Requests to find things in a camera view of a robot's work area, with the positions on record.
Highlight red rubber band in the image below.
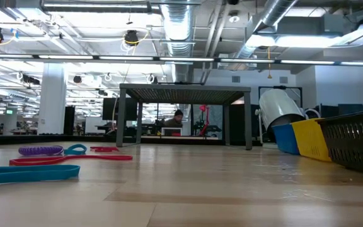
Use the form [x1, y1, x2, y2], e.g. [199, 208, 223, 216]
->
[89, 146, 120, 153]
[9, 154, 134, 167]

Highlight blue rubber band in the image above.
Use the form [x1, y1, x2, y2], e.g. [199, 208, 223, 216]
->
[63, 143, 88, 156]
[0, 164, 81, 185]

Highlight purple coil wristband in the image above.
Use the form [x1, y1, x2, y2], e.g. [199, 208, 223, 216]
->
[18, 144, 65, 156]

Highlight person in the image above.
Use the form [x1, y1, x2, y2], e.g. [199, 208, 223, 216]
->
[163, 108, 185, 129]

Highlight grey perforated metal shelf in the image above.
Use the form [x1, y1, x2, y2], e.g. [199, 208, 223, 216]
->
[115, 83, 253, 151]

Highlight red stand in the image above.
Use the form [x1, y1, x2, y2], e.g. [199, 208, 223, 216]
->
[199, 104, 211, 137]

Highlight long LED light bar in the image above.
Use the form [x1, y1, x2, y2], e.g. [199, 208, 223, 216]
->
[0, 52, 363, 66]

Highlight black monitor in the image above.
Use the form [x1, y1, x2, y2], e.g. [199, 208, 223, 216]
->
[102, 97, 138, 122]

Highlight white cylindrical container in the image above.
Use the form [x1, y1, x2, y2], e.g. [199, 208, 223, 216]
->
[255, 88, 307, 143]

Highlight blue plastic basket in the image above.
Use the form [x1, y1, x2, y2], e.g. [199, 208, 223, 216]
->
[271, 123, 301, 156]

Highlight black cabinet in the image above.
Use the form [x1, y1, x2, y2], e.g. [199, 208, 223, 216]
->
[62, 105, 76, 136]

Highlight white building column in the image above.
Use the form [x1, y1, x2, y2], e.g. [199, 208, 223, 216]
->
[37, 62, 68, 136]

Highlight yellow plastic basket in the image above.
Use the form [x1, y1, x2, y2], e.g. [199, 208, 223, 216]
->
[291, 117, 333, 163]

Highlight black plastic basket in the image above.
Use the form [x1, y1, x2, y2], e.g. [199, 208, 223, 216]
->
[315, 108, 363, 177]

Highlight silver ventilation duct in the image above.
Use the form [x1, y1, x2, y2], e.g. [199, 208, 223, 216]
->
[159, 0, 199, 83]
[231, 0, 299, 61]

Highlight black aluminium table frame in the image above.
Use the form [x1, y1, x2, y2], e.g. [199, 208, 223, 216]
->
[0, 134, 264, 147]

